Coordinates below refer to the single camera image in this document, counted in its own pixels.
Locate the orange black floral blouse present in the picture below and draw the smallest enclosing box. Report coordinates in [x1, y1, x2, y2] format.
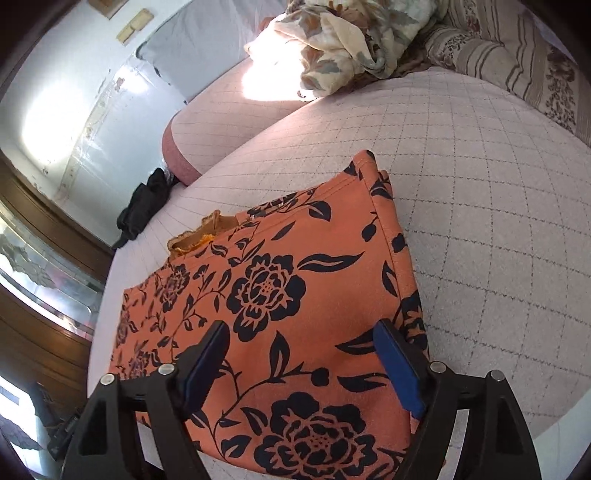
[110, 151, 428, 479]

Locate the brown wooden glass door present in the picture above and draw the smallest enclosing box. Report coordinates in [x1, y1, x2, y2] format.
[0, 151, 115, 462]

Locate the black garment on bed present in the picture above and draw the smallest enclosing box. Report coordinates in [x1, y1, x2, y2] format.
[112, 168, 179, 250]

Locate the pink quilted bolster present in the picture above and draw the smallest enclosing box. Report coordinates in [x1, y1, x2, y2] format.
[161, 59, 304, 185]

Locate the striped floral beige cushion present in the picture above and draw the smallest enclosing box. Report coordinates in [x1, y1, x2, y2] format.
[425, 1, 590, 144]

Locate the grey blue pillow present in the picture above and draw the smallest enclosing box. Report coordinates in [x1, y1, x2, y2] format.
[135, 0, 287, 100]

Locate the cream floral blanket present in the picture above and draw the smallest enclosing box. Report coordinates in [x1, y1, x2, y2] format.
[242, 1, 449, 101]

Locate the wall light switch plate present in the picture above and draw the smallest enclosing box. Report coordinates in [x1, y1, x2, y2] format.
[116, 8, 154, 45]

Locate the framed wall picture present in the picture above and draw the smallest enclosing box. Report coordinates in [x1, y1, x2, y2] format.
[87, 0, 127, 20]

